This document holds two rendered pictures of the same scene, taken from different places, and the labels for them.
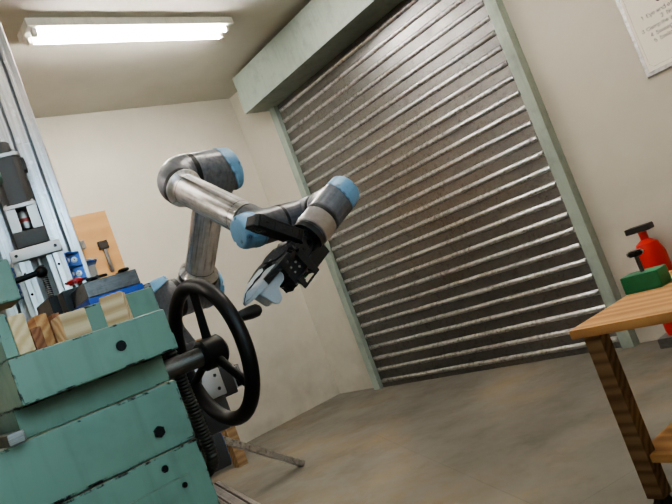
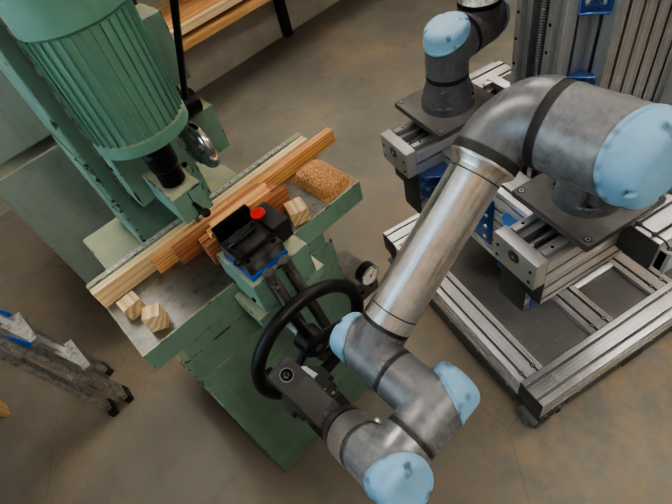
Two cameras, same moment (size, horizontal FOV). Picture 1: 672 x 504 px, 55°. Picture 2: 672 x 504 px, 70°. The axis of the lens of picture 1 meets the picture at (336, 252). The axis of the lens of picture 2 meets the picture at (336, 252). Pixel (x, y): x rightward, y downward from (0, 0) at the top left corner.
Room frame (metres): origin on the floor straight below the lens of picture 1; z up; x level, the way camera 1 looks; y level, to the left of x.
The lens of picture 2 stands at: (1.42, -0.22, 1.66)
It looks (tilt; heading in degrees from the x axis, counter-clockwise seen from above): 49 degrees down; 99
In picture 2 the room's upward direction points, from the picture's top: 17 degrees counter-clockwise
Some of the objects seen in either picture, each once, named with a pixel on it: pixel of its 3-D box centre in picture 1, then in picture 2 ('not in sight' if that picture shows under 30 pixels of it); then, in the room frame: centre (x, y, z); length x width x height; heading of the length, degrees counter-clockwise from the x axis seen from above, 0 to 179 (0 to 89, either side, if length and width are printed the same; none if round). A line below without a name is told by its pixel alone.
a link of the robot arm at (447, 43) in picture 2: not in sight; (448, 45); (1.66, 1.00, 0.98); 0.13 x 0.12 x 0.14; 40
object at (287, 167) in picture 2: not in sight; (250, 195); (1.12, 0.64, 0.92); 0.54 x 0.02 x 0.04; 39
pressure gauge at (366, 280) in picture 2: not in sight; (366, 274); (1.35, 0.55, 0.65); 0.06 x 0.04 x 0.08; 39
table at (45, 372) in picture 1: (73, 368); (250, 256); (1.11, 0.49, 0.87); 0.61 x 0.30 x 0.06; 39
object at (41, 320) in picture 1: (35, 342); (244, 220); (1.11, 0.54, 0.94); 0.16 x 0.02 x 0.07; 39
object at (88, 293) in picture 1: (98, 290); (258, 238); (1.17, 0.43, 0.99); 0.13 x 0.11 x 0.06; 39
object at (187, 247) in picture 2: not in sight; (221, 222); (1.06, 0.56, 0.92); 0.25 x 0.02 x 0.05; 39
